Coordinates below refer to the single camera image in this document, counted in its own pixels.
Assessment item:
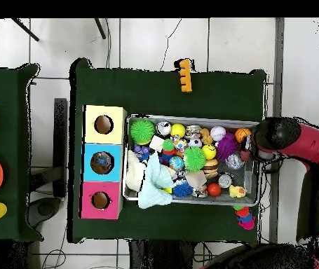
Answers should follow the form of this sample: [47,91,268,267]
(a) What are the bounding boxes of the cream muslin cloth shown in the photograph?
[125,150,147,193]

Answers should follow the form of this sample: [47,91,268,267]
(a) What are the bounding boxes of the mint green cloth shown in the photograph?
[136,152,176,211]

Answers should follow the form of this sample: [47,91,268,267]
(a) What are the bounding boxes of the green spiky ball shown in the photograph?
[184,146,208,172]
[129,118,156,146]

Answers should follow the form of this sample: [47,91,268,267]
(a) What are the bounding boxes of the clear plastic packet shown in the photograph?
[95,156,114,171]

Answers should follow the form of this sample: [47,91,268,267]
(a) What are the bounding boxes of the purple spiky toy with eyes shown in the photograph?
[215,133,240,163]

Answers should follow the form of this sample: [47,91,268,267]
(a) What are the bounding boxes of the orange plastic comb toy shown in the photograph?
[174,58,194,93]

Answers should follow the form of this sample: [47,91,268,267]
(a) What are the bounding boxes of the wooden box with three holes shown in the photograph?
[79,104,128,221]

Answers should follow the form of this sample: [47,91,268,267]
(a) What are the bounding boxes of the clear mesh bin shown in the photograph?
[122,114,264,207]

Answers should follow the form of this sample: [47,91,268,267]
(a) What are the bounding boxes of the yellow smiley ball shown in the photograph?
[201,144,218,161]

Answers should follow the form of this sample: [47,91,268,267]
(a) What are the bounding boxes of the dark green tablecloth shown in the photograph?
[0,63,41,243]
[69,57,268,247]

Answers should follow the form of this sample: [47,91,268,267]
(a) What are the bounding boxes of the white baseball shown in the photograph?
[210,125,227,142]

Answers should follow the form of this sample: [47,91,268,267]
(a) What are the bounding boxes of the small orange basketball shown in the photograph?
[234,127,252,144]

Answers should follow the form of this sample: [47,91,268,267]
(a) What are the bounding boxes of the black tripod leg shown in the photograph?
[94,18,107,40]
[10,18,40,42]

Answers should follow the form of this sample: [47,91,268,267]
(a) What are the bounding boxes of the grey floor strip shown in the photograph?
[273,18,286,118]

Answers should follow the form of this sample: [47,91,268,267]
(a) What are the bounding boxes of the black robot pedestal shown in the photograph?
[128,240,196,269]

